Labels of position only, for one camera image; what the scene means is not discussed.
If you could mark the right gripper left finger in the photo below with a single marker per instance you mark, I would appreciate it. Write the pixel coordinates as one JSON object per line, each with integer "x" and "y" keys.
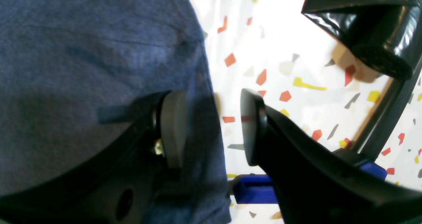
{"x": 117, "y": 185}

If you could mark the blue black bar clamp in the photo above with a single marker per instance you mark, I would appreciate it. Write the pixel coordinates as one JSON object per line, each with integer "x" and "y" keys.
{"x": 258, "y": 189}

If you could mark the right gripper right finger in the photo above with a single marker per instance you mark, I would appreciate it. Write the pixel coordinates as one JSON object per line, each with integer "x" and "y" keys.
{"x": 315, "y": 186}

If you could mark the blue T-shirt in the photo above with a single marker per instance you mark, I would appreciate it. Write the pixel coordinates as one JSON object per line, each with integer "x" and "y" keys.
{"x": 73, "y": 73}

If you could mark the black garbage bag roll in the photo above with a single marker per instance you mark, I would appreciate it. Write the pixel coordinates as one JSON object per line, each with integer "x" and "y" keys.
{"x": 383, "y": 34}

